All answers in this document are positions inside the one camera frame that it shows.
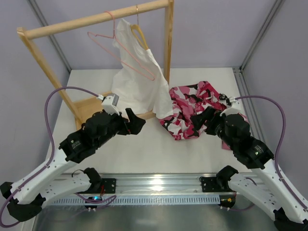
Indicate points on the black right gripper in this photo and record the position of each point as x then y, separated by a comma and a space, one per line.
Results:
209, 123

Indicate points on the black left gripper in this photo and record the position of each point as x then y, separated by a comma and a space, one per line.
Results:
125, 123

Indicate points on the pink camouflage trousers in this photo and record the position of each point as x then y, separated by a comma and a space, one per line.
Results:
187, 101

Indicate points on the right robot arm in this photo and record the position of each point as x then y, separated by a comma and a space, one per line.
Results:
279, 204

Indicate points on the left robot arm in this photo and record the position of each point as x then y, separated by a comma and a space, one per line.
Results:
27, 197

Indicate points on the wooden hanger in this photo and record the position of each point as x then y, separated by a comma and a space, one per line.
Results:
138, 33

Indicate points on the white t-shirt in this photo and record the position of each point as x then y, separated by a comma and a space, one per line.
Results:
140, 83

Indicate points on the wooden clothes rack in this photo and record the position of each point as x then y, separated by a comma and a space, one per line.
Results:
81, 109

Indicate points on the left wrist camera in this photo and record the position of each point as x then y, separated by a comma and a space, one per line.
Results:
109, 104

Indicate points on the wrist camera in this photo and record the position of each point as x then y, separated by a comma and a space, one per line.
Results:
233, 107
109, 104

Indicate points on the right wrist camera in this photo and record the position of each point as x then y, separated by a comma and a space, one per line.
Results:
233, 107

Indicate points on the aluminium mounting rail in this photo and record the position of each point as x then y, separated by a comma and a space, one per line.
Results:
132, 184

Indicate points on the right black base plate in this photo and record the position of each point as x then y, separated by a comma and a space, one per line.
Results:
209, 184

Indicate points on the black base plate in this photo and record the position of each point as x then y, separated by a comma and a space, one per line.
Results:
108, 186
209, 184

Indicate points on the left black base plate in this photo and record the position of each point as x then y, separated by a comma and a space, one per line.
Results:
108, 186

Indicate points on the slotted cable duct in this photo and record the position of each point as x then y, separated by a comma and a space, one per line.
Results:
165, 200

